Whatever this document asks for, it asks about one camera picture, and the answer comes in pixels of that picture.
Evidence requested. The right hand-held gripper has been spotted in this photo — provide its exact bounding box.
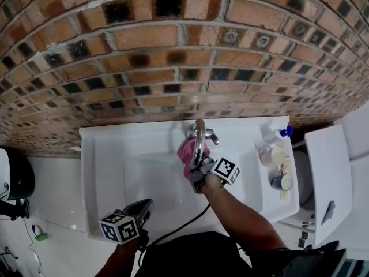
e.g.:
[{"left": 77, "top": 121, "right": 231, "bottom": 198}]
[{"left": 189, "top": 151, "right": 240, "bottom": 194}]

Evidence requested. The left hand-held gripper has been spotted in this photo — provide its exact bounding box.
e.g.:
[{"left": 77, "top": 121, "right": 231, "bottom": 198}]
[{"left": 98, "top": 198, "right": 154, "bottom": 250}]

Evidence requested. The chrome faucet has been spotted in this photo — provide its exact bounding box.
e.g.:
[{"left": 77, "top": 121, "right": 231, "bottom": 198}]
[{"left": 186, "top": 118, "right": 220, "bottom": 170}]

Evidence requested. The pink cloth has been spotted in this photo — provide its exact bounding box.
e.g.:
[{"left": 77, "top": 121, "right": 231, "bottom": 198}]
[{"left": 176, "top": 137, "right": 213, "bottom": 181}]

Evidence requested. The person's left forearm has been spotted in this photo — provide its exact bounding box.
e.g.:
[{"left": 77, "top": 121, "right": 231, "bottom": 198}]
[{"left": 95, "top": 238, "right": 145, "bottom": 277}]

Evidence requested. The person's right forearm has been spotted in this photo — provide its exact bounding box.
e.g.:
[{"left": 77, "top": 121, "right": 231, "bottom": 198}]
[{"left": 201, "top": 174, "right": 289, "bottom": 250}]

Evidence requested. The white ceramic sink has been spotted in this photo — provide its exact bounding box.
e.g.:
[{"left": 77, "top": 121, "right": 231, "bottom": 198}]
[{"left": 79, "top": 115, "right": 300, "bottom": 241}]

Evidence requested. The person's black clothing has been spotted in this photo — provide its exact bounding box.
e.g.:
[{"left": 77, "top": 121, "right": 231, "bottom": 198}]
[{"left": 135, "top": 231, "right": 289, "bottom": 277}]

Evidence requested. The white bottle with blue cap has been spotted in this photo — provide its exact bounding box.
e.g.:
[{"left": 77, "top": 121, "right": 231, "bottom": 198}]
[{"left": 261, "top": 125, "right": 294, "bottom": 147}]

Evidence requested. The small green object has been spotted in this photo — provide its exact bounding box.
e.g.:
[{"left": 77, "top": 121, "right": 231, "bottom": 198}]
[{"left": 31, "top": 225, "right": 49, "bottom": 242}]

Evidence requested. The black and white bin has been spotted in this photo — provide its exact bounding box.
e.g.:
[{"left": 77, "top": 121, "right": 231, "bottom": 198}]
[{"left": 0, "top": 146, "right": 36, "bottom": 201}]

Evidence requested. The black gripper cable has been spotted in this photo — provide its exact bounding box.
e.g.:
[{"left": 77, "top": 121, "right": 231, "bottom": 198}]
[{"left": 137, "top": 203, "right": 211, "bottom": 268}]

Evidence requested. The thin floor cable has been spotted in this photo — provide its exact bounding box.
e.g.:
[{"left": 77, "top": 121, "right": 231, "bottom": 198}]
[{"left": 22, "top": 218, "right": 44, "bottom": 277}]

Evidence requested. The black strap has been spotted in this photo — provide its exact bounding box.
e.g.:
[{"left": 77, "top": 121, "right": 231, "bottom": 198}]
[{"left": 0, "top": 198, "right": 31, "bottom": 222}]

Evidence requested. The grey door handle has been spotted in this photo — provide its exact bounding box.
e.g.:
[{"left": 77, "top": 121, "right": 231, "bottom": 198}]
[{"left": 321, "top": 200, "right": 336, "bottom": 226}]

